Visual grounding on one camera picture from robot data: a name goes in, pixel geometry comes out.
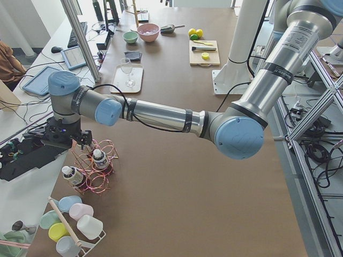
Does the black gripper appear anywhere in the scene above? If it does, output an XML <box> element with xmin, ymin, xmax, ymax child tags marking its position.
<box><xmin>41</xmin><ymin>117</ymin><xmax>93</xmax><ymax>153</ymax></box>

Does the tea bottle white cap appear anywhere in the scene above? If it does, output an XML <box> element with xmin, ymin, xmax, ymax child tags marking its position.
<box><xmin>93</xmin><ymin>149</ymin><xmax>109</xmax><ymax>169</ymax></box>
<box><xmin>61</xmin><ymin>165</ymin><xmax>86</xmax><ymax>187</ymax></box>

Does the copper wire bottle basket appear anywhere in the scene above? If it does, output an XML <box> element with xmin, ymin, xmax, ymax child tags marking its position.
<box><xmin>71</xmin><ymin>140</ymin><xmax>119</xmax><ymax>194</ymax></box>

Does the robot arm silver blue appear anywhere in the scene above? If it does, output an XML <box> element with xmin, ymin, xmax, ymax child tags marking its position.
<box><xmin>42</xmin><ymin>1</ymin><xmax>342</xmax><ymax>160</ymax></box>

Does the light blue plastic cup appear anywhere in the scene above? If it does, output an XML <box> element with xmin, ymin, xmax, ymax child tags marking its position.
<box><xmin>58</xmin><ymin>195</ymin><xmax>83</xmax><ymax>213</ymax></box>

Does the black equipment case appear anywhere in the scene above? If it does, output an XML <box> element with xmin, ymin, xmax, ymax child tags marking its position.
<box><xmin>1</xmin><ymin>126</ymin><xmax>67</xmax><ymax>182</ymax></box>

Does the pink plastic cup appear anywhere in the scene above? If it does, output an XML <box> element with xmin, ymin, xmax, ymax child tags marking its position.
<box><xmin>69</xmin><ymin>203</ymin><xmax>94</xmax><ymax>221</ymax></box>

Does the blue teach pendant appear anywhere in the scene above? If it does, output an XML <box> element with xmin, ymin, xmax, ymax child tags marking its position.
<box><xmin>22</xmin><ymin>66</ymin><xmax>62</xmax><ymax>96</ymax></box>
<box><xmin>61</xmin><ymin>46</ymin><xmax>86</xmax><ymax>71</ymax></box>

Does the cream serving tray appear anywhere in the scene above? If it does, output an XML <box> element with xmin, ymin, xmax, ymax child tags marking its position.
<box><xmin>111</xmin><ymin>64</ymin><xmax>144</xmax><ymax>94</ymax></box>

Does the green plastic cup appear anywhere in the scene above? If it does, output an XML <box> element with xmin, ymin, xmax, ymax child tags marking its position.
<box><xmin>39</xmin><ymin>210</ymin><xmax>61</xmax><ymax>230</ymax></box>

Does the clear wine glass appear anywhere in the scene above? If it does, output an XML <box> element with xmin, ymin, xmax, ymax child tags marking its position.
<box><xmin>121</xmin><ymin>57</ymin><xmax>135</xmax><ymax>87</ymax></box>

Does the white plastic cup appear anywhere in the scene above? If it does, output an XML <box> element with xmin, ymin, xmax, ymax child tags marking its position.
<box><xmin>77</xmin><ymin>215</ymin><xmax>103</xmax><ymax>240</ymax></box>

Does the yellow plastic cup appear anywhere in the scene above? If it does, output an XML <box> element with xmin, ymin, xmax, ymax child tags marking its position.
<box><xmin>48</xmin><ymin>222</ymin><xmax>70</xmax><ymax>242</ymax></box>

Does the black computer mouse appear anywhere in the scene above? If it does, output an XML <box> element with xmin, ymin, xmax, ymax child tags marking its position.
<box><xmin>51</xmin><ymin>46</ymin><xmax>63</xmax><ymax>54</ymax></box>

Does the grey folded cloth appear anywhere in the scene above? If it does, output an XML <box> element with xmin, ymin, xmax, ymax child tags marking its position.
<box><xmin>124</xmin><ymin>51</ymin><xmax>142</xmax><ymax>62</ymax></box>

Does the black keyboard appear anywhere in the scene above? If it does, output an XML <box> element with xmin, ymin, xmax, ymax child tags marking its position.
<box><xmin>67</xmin><ymin>21</ymin><xmax>88</xmax><ymax>49</ymax></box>

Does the grey plastic cup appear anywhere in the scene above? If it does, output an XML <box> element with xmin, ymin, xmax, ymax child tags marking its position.
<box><xmin>56</xmin><ymin>236</ymin><xmax>81</xmax><ymax>257</ymax></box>

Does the steel cocktail jigger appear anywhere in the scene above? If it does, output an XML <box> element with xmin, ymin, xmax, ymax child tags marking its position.
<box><xmin>12</xmin><ymin>220</ymin><xmax>36</xmax><ymax>235</ymax></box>

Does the small mint green bowl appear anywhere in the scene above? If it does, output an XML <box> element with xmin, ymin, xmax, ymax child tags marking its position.
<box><xmin>123</xmin><ymin>31</ymin><xmax>138</xmax><ymax>44</ymax></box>

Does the pink bowl with ice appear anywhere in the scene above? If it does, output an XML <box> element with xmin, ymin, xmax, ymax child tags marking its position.
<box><xmin>137</xmin><ymin>23</ymin><xmax>160</xmax><ymax>43</ymax></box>

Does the green bowl with utensils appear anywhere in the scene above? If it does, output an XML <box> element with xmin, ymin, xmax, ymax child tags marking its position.
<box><xmin>1</xmin><ymin>231</ymin><xmax>32</xmax><ymax>256</ymax></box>

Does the wooden cutting board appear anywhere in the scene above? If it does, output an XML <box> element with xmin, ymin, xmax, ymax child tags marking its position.
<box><xmin>189</xmin><ymin>40</ymin><xmax>221</xmax><ymax>66</ymax></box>

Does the steel ice scoop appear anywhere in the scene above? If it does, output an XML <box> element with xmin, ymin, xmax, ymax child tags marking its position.
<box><xmin>160</xmin><ymin>24</ymin><xmax>185</xmax><ymax>34</ymax></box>

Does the steel muddler black tip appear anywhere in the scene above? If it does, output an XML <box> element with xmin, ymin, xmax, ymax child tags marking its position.
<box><xmin>191</xmin><ymin>46</ymin><xmax>217</xmax><ymax>52</ymax></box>

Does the half lemon slice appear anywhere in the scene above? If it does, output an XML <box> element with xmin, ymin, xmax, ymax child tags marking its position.
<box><xmin>202</xmin><ymin>52</ymin><xmax>210</xmax><ymax>59</ymax></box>

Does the yellow plastic knife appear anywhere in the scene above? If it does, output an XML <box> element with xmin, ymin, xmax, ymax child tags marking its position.
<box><xmin>193</xmin><ymin>40</ymin><xmax>213</xmax><ymax>46</ymax></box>

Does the aluminium frame post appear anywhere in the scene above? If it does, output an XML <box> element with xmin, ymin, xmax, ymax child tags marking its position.
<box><xmin>61</xmin><ymin>0</ymin><xmax>101</xmax><ymax>82</ymax></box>

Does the white wire cup rack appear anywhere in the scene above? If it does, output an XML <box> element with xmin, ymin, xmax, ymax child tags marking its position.
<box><xmin>48</xmin><ymin>197</ymin><xmax>107</xmax><ymax>256</ymax></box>

